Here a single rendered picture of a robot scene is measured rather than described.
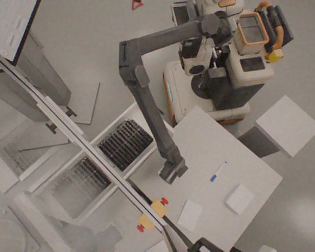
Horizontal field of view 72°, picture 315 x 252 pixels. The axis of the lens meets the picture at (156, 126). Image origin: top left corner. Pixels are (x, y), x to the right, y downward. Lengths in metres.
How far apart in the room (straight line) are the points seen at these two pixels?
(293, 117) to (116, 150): 1.06
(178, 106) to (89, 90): 0.91
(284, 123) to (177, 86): 0.90
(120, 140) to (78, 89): 1.25
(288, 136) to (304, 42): 1.79
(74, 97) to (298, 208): 2.25
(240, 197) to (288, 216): 1.10
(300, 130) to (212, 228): 0.77
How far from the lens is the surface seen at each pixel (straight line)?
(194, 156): 1.22
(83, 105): 2.18
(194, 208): 1.18
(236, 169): 1.28
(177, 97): 1.87
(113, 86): 2.25
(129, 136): 1.12
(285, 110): 1.52
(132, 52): 0.71
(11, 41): 1.41
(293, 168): 2.35
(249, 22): 1.58
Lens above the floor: 1.94
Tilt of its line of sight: 71 degrees down
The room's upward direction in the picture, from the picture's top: 5 degrees clockwise
